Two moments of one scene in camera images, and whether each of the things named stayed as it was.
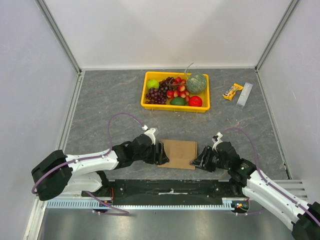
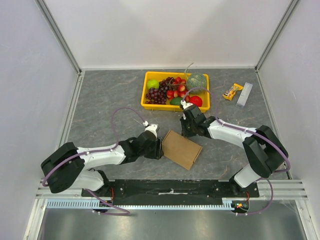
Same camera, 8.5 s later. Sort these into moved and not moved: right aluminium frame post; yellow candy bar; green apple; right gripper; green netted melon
Moved: right gripper
Not moved: green apple; right aluminium frame post; green netted melon; yellow candy bar
